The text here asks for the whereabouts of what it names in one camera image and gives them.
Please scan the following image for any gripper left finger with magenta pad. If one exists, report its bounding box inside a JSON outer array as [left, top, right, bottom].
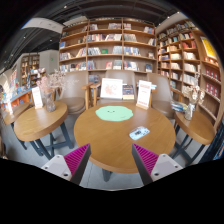
[[42, 144, 91, 185]]

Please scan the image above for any large wooden centre bookshelf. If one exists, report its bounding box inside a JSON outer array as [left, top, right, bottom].
[[59, 17, 157, 78]]

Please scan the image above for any round wooden right table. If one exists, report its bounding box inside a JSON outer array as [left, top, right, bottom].
[[172, 111, 215, 166]]

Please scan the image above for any glass vase with pink flowers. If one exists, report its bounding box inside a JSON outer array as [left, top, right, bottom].
[[37, 70, 66, 112]]

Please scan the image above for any beige armchair centre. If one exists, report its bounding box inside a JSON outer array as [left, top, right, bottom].
[[89, 69, 137, 108]]

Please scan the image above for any yellow poster on shelf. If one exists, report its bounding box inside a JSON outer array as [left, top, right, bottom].
[[201, 37, 216, 59]]

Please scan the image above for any white picture display board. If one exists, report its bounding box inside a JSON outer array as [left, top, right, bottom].
[[100, 78, 123, 99]]

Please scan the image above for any white sign with red text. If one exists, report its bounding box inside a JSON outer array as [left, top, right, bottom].
[[136, 80, 151, 109]]

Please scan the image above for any round wooden table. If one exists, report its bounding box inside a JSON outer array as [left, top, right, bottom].
[[172, 111, 215, 166], [74, 102, 176, 182], [14, 101, 74, 159]]

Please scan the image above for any round wooden centre table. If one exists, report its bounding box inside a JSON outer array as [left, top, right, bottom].
[[74, 102, 176, 182]]

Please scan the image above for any far left wooden bookshelf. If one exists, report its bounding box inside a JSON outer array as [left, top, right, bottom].
[[21, 54, 40, 88]]

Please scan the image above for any round wooden left table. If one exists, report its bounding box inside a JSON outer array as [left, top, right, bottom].
[[14, 101, 74, 159]]

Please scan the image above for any white sign on left table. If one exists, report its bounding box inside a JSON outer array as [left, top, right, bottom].
[[32, 87, 43, 109]]

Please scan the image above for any dark book on chair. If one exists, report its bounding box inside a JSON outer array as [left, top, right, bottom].
[[123, 85, 134, 100]]

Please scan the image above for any green round mouse pad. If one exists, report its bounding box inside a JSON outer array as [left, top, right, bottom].
[[95, 106, 133, 122]]

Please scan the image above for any stack of books right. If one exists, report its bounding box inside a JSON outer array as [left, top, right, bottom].
[[171, 101, 187, 112]]

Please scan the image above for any glass vase with white flowers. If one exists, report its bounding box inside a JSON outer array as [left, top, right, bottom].
[[182, 72, 205, 120]]

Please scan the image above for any beige armchair right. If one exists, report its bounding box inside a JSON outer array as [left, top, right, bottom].
[[147, 73, 174, 119]]

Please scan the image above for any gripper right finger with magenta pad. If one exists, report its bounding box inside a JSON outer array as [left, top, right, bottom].
[[132, 144, 182, 185]]

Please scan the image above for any beige armchair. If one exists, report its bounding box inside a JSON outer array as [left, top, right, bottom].
[[147, 73, 174, 119], [59, 70, 92, 114], [89, 69, 137, 108]]

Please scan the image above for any wooden right bookshelf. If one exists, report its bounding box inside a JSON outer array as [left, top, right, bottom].
[[156, 18, 221, 127]]

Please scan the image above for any beige armchair left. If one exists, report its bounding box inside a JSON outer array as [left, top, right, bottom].
[[59, 70, 92, 114]]

